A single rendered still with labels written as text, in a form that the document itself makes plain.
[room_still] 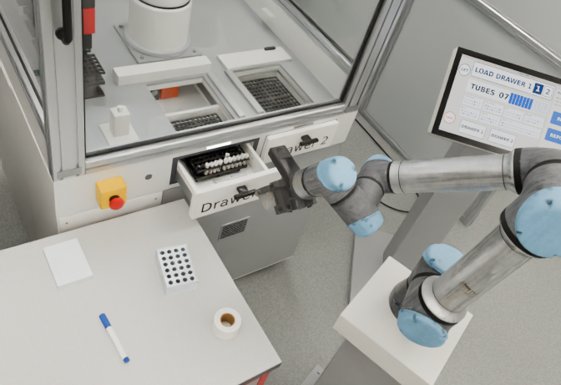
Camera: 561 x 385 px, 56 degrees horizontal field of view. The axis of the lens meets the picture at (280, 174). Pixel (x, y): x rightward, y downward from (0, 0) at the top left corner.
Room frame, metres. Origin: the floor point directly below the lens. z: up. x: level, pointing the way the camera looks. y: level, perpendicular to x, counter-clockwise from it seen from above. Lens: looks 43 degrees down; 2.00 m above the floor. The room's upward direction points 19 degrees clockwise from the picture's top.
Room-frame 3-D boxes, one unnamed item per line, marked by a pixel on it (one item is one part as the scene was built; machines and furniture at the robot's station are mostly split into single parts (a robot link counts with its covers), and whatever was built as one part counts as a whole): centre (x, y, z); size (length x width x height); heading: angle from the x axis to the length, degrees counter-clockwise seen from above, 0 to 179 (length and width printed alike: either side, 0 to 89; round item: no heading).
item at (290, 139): (1.37, -0.03, 0.87); 0.29 x 0.02 x 0.11; 136
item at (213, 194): (1.06, 0.10, 0.87); 0.29 x 0.02 x 0.11; 136
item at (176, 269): (0.81, 0.18, 0.78); 0.12 x 0.08 x 0.04; 35
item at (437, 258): (0.90, -0.46, 1.00); 0.13 x 0.12 x 0.14; 167
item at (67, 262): (0.72, 0.45, 0.77); 0.13 x 0.09 x 0.02; 46
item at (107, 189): (0.90, 0.41, 0.88); 0.07 x 0.05 x 0.07; 136
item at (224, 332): (0.70, 0.01, 0.78); 0.07 x 0.07 x 0.04
